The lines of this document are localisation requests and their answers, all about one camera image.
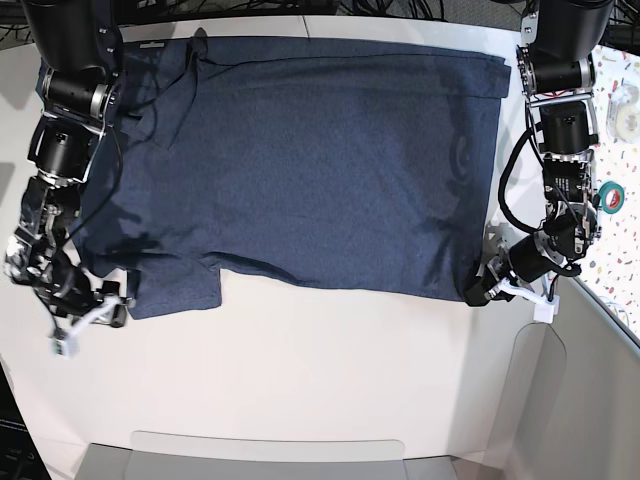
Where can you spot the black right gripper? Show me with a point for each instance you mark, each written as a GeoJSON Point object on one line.
{"type": "Point", "coordinates": [67, 294]}

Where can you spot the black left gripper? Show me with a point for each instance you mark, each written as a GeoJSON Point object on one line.
{"type": "Point", "coordinates": [530, 259]}

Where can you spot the dark blue printed t-shirt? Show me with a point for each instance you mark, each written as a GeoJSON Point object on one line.
{"type": "Point", "coordinates": [322, 163]}

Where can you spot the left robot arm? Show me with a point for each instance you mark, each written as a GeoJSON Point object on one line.
{"type": "Point", "coordinates": [558, 75]}

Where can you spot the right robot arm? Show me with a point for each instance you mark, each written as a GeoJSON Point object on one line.
{"type": "Point", "coordinates": [81, 48]}

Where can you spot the terrazzo patterned side table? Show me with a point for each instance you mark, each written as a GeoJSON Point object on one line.
{"type": "Point", "coordinates": [611, 267]}

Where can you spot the green tape roll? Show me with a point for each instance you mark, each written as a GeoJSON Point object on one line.
{"type": "Point", "coordinates": [610, 197]}

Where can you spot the grey chair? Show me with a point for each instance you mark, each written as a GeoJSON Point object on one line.
{"type": "Point", "coordinates": [292, 383]}

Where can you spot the clear tape dispenser roll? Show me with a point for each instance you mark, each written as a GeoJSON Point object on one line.
{"type": "Point", "coordinates": [622, 119]}

